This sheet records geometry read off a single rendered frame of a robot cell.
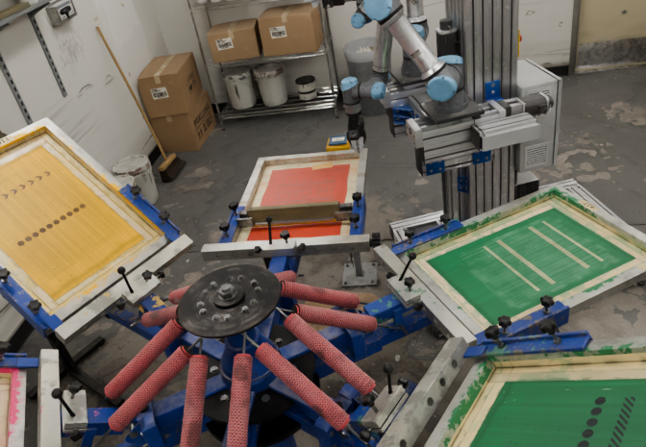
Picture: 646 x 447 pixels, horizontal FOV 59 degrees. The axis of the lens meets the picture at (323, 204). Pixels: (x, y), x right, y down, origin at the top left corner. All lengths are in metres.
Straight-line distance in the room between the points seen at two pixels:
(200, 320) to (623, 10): 5.38
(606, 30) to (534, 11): 0.74
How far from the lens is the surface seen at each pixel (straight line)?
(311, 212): 2.44
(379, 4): 2.35
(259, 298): 1.62
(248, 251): 2.30
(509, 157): 3.07
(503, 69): 2.85
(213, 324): 1.59
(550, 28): 6.11
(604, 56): 6.41
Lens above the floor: 2.35
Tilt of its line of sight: 32 degrees down
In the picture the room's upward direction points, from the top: 11 degrees counter-clockwise
